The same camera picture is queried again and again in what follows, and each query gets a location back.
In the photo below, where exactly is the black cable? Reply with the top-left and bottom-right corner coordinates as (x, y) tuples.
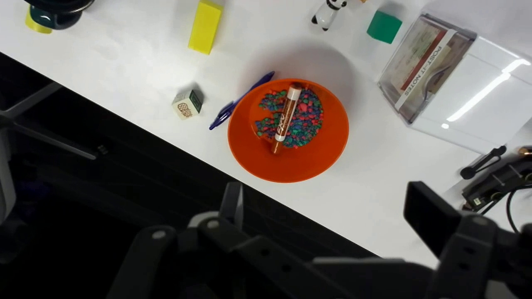
(481, 184), (532, 234)

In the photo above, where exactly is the black and white toy figure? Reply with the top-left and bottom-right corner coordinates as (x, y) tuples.
(311, 0), (348, 32)

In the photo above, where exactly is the clear plastic box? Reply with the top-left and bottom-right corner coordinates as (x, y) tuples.
(377, 12), (532, 155)

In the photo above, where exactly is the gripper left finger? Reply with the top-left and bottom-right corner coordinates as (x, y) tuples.
(106, 181), (333, 299)

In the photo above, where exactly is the pack of sticky notes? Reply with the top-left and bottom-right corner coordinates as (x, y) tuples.
(378, 14), (477, 124)

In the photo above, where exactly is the green block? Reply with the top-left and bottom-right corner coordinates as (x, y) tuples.
(367, 10), (403, 44)

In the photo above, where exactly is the orange plastic bowl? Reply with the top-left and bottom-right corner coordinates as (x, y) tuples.
(227, 78), (350, 184)

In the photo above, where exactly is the black clamp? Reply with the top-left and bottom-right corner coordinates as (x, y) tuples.
(461, 157), (532, 211)

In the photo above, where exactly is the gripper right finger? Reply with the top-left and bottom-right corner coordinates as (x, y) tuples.
(403, 181), (532, 299)

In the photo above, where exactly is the heap of coloured pebbles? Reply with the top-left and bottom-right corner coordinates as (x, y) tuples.
(255, 88), (324, 149)

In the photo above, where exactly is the black clamp lever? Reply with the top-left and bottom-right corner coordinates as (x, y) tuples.
(460, 145), (507, 180)

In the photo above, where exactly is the office chair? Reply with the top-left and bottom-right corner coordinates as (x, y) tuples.
(0, 81), (99, 227)

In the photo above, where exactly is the blue pen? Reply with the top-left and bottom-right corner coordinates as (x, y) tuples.
(209, 71), (276, 131)

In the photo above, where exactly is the brown marker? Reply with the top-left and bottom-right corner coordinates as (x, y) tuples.
(271, 82), (303, 154)

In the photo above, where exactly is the printed wooden cube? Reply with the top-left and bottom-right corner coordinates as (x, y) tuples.
(172, 89), (204, 120)

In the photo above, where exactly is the yellow block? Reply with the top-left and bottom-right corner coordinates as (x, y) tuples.
(188, 0), (224, 55)

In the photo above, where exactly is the dark teal cup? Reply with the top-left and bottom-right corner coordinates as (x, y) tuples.
(23, 0), (96, 30)

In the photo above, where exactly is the yellow round piece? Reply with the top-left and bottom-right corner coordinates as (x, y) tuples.
(25, 7), (53, 34)

